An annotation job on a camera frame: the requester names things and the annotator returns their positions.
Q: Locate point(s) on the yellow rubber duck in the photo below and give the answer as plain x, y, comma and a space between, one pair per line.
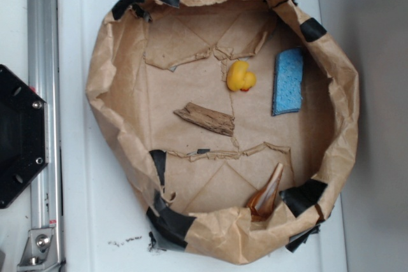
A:
239, 77

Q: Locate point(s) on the brown wood piece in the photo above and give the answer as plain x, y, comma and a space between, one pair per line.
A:
208, 119

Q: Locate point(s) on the brown paper bag bin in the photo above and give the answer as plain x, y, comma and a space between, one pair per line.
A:
152, 57

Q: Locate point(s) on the blue sponge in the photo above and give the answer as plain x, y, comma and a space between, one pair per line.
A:
287, 96

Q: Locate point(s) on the amber plastic wrapper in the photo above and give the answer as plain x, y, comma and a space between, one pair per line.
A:
261, 203

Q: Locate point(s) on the aluminium extrusion rail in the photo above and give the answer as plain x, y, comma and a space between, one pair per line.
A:
43, 69

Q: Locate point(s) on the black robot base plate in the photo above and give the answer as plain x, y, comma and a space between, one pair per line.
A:
23, 138

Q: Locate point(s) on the metal corner bracket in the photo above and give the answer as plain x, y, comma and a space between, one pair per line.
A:
40, 252

